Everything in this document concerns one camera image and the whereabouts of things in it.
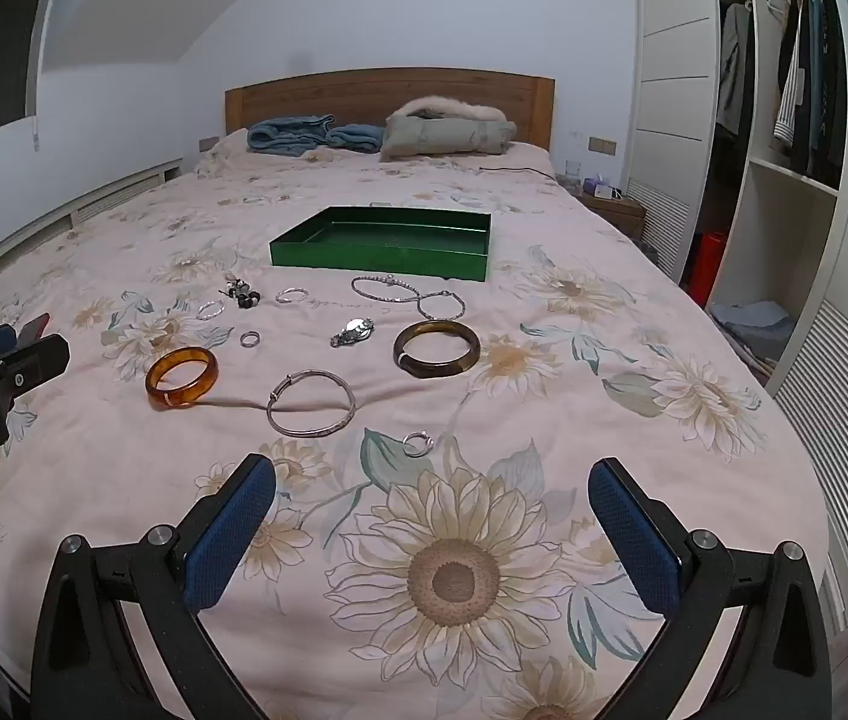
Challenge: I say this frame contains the white wardrobe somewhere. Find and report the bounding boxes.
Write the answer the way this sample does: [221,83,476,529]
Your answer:
[630,0,848,627]

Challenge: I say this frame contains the wooden headboard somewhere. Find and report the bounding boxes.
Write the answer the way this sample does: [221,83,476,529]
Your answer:
[224,69,556,151]

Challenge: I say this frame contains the red container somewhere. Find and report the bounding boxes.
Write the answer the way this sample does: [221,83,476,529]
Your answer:
[682,231,729,305]

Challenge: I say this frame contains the grey blue folded cloth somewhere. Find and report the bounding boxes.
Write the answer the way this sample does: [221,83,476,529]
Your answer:
[709,300,796,350]

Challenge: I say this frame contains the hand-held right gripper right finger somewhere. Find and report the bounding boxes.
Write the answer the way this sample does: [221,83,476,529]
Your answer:
[587,456,834,720]

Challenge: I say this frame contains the silver link chain bracelet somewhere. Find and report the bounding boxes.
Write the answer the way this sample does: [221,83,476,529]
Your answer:
[350,274,421,308]

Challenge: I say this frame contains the black cable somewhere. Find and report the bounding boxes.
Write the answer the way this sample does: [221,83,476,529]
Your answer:
[480,163,561,182]

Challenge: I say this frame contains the thin silver chain bracelet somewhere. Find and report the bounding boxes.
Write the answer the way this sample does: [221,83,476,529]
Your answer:
[416,289,468,321]

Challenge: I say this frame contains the amber orange bangle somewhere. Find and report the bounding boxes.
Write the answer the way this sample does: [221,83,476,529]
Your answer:
[145,346,219,412]

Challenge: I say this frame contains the green rectangular tray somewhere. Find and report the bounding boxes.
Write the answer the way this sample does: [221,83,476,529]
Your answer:
[268,206,494,282]

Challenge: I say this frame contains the silver watch pendant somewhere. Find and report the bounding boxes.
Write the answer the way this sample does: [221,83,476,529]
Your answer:
[329,317,376,350]

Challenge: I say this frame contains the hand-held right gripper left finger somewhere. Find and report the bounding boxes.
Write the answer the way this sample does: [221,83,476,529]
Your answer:
[29,452,278,720]

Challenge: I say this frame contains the dark hanging clothes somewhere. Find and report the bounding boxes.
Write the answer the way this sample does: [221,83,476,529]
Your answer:
[799,0,845,188]

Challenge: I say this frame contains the large thin silver bangle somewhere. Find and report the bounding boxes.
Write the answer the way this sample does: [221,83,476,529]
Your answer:
[266,370,359,438]

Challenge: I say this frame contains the grey hanging garment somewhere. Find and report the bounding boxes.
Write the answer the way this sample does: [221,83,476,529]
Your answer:
[716,4,755,136]

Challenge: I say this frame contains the dark brown bangle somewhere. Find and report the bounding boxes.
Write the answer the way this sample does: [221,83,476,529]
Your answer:
[394,320,482,380]

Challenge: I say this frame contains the wooden nightstand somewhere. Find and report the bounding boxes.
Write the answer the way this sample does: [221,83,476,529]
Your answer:
[581,191,648,241]

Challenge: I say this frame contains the blue folded blanket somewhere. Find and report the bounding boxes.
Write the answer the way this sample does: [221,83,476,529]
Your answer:
[247,116,338,158]
[326,124,387,153]

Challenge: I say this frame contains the black bead jewelry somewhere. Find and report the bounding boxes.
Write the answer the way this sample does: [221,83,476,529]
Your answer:
[223,277,261,310]

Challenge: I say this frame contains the striped hanging shirt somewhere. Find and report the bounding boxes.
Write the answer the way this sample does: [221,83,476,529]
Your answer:
[772,0,807,155]

